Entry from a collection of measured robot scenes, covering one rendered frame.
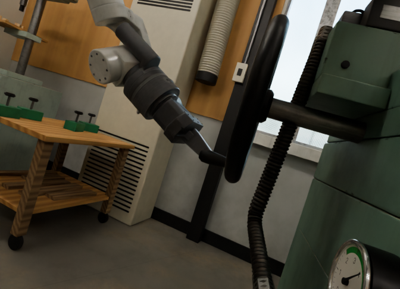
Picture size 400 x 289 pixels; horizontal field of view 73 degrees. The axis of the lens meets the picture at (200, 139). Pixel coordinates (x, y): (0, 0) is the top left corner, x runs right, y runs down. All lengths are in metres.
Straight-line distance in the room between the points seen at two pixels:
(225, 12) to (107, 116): 1.08
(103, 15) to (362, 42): 0.44
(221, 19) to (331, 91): 1.60
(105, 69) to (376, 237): 0.48
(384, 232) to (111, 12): 0.53
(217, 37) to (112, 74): 1.45
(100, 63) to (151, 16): 1.53
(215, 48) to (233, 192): 1.00
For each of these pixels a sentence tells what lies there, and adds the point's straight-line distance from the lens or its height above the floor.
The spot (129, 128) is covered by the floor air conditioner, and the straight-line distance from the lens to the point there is 1.89.
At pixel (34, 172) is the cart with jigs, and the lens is 1.35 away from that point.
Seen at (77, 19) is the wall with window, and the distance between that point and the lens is 2.88.
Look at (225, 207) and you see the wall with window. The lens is 1.95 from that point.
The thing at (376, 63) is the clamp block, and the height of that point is 0.91.
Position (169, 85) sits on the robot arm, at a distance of 0.51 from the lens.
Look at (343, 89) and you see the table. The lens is 0.44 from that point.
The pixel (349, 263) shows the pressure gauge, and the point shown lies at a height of 0.67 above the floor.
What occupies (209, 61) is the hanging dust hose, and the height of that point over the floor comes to 1.21.
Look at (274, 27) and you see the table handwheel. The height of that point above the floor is 0.89.
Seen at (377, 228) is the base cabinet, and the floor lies 0.69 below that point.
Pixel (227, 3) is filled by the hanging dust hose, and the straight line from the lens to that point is 2.03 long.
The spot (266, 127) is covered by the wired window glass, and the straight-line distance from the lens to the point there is 1.97.
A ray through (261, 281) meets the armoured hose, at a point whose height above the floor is 0.58.
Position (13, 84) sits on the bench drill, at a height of 0.66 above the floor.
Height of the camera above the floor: 0.73
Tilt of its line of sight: 1 degrees down
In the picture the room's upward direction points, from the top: 18 degrees clockwise
